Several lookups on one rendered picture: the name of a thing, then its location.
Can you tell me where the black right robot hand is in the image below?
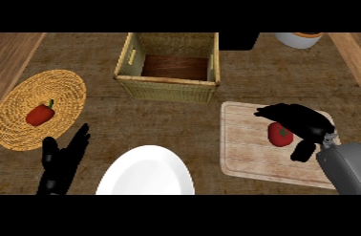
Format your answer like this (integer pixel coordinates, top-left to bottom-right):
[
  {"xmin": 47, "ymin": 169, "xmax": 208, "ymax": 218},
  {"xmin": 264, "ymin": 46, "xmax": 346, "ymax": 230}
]
[{"xmin": 253, "ymin": 102, "xmax": 337, "ymax": 162}]

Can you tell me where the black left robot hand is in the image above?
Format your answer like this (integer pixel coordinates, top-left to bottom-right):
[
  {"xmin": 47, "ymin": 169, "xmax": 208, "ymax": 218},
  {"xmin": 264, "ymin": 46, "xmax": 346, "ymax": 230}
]
[{"xmin": 35, "ymin": 122, "xmax": 91, "ymax": 196}]

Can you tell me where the red tomato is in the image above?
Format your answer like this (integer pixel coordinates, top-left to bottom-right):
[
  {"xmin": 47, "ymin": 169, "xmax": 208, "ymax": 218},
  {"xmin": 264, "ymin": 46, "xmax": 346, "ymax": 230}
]
[{"xmin": 266, "ymin": 121, "xmax": 294, "ymax": 148}]

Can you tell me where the pale wooden cutting board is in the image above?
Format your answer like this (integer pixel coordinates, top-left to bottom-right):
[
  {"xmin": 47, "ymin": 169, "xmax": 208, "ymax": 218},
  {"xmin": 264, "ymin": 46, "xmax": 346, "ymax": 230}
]
[{"xmin": 218, "ymin": 100, "xmax": 342, "ymax": 190}]

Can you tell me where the rectangular wicker basket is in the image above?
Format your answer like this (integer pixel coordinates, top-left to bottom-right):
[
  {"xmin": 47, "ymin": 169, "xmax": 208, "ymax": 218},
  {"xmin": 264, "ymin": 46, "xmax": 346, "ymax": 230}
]
[{"xmin": 113, "ymin": 32, "xmax": 221, "ymax": 105}]

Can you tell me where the red bell pepper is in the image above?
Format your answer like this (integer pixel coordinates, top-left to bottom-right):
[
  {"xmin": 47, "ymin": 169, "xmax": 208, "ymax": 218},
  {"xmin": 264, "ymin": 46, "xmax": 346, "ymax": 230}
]
[{"xmin": 23, "ymin": 98, "xmax": 56, "ymax": 127}]

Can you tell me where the round woven yellow placemat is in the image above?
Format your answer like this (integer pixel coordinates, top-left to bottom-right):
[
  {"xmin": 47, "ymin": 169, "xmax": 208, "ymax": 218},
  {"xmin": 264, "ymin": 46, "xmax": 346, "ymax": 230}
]
[{"xmin": 0, "ymin": 69, "xmax": 88, "ymax": 152}]

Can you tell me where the white plate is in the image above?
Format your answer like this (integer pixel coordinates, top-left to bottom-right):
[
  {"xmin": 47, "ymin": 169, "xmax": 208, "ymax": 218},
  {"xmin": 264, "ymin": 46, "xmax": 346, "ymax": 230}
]
[{"xmin": 94, "ymin": 144, "xmax": 196, "ymax": 196}]

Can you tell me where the white pot with orange rim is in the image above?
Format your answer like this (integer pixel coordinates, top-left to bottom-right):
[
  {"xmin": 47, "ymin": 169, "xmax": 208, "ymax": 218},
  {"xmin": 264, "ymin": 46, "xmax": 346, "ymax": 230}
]
[{"xmin": 274, "ymin": 32, "xmax": 325, "ymax": 50}]

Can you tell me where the black box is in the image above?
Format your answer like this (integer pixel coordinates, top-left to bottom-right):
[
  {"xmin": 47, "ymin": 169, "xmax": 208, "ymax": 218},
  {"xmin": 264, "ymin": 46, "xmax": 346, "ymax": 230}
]
[{"xmin": 216, "ymin": 32, "xmax": 261, "ymax": 52}]

